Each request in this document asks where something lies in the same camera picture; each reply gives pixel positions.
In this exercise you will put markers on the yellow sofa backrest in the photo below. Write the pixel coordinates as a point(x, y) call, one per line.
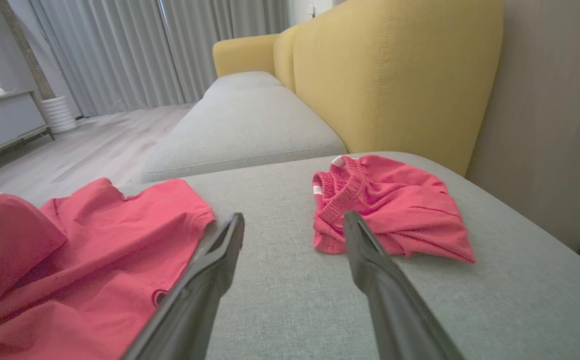
point(395, 75)

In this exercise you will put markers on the red and white t-shirt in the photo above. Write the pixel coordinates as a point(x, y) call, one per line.
point(69, 280)

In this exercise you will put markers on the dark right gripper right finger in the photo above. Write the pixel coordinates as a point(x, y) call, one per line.
point(400, 315)

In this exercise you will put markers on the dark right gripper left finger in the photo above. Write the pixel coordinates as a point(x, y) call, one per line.
point(194, 300)

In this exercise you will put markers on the large grey chaise cushion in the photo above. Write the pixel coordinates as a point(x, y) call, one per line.
point(295, 310)

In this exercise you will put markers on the grey sofa seat cushion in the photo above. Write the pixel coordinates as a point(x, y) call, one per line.
point(244, 130)

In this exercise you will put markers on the grey pleated curtain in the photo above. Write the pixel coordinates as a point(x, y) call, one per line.
point(119, 50)

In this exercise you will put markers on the white ribbed cylinder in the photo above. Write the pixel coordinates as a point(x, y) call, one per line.
point(59, 115)

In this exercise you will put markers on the red shorts white trim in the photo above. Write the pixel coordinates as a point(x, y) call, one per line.
point(400, 210)

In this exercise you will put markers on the yellow sofa armrest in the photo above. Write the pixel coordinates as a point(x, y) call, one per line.
point(244, 55)

